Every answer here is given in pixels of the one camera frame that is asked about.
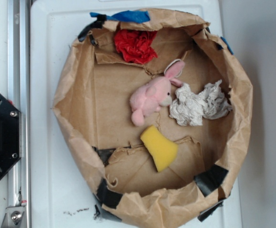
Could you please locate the metal corner bracket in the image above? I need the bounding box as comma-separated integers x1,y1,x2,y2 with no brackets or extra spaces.
1,206,27,228

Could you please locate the crumpled red paper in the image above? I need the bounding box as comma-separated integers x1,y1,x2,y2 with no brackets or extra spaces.
114,29,158,64

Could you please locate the brown paper bag bin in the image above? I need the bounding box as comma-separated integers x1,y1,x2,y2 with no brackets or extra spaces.
53,8,253,228

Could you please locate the pink plush bunny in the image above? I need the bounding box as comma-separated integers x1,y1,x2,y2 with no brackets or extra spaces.
130,59,185,126

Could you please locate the yellow and green sponge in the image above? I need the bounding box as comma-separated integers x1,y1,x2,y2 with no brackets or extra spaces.
140,125,178,172

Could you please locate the crumpled white paper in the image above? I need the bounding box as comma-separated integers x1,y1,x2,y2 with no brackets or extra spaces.
169,80,232,126

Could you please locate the aluminium extrusion rail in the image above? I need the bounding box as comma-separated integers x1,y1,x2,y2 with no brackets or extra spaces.
7,0,32,228

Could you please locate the white plastic tray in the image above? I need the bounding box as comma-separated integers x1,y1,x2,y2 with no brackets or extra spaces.
29,0,245,228

